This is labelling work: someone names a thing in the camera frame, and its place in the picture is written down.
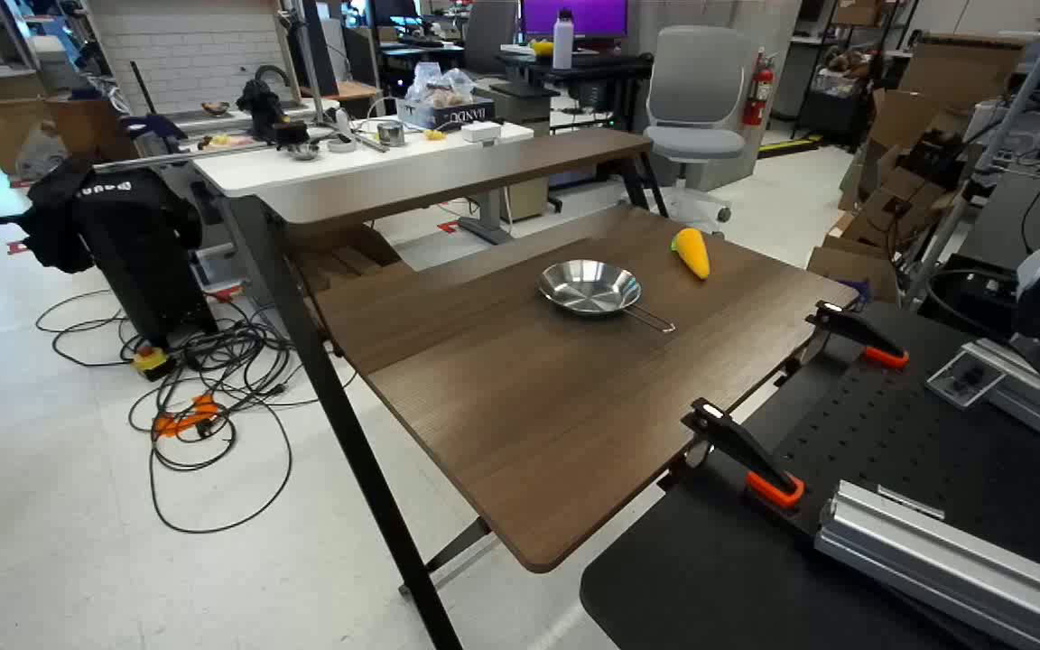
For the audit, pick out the yellow toy carrot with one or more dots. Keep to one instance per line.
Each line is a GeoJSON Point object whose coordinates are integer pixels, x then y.
{"type": "Point", "coordinates": [695, 253]}

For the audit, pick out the silver metal pan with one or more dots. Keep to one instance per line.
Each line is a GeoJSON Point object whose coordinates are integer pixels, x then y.
{"type": "Point", "coordinates": [597, 290]}

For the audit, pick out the near black orange clamp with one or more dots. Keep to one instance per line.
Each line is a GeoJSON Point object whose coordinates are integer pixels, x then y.
{"type": "Point", "coordinates": [764, 474]}

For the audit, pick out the black orange clamp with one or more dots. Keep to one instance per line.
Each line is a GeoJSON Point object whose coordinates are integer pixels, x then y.
{"type": "Point", "coordinates": [872, 345]}
{"type": "Point", "coordinates": [764, 474]}

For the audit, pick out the white water bottle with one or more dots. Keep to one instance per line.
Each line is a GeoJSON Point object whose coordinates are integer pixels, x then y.
{"type": "Point", "coordinates": [566, 36]}

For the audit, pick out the far black orange clamp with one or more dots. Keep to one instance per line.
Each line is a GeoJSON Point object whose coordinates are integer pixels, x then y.
{"type": "Point", "coordinates": [872, 345]}

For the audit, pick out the grey office chair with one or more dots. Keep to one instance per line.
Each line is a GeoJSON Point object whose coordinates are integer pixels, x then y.
{"type": "Point", "coordinates": [695, 101]}

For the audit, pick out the purple monitor screen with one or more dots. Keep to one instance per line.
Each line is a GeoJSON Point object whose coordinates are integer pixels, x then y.
{"type": "Point", "coordinates": [595, 20]}

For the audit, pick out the white top back desk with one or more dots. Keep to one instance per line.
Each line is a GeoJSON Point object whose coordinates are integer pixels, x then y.
{"type": "Point", "coordinates": [365, 184]}

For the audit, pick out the orange power plug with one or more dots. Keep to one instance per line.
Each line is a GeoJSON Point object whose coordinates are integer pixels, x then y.
{"type": "Point", "coordinates": [200, 414]}

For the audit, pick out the red fire extinguisher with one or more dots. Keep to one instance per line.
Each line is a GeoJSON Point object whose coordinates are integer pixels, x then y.
{"type": "Point", "coordinates": [758, 91]}

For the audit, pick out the black bag on stand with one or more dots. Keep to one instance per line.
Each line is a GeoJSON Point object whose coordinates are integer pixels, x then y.
{"type": "Point", "coordinates": [134, 227]}

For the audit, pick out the cardboard boxes pile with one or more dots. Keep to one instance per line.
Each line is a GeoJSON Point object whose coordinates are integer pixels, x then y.
{"type": "Point", "coordinates": [915, 161]}

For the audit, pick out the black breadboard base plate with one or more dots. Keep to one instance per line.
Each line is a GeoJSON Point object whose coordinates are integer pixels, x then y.
{"type": "Point", "coordinates": [714, 569]}

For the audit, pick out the aluminium extrusion rail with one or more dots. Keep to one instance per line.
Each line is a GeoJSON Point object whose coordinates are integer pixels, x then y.
{"type": "Point", "coordinates": [933, 561]}

